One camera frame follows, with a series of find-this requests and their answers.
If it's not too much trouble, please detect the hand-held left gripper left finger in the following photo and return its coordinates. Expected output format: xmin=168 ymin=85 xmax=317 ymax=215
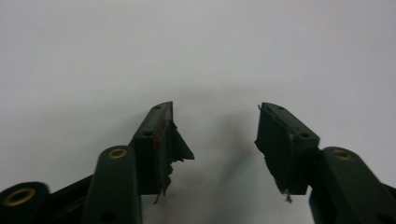
xmin=128 ymin=101 xmax=196 ymax=205

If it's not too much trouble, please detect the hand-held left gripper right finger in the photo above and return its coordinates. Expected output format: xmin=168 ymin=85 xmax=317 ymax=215
xmin=254 ymin=102 xmax=321 ymax=204

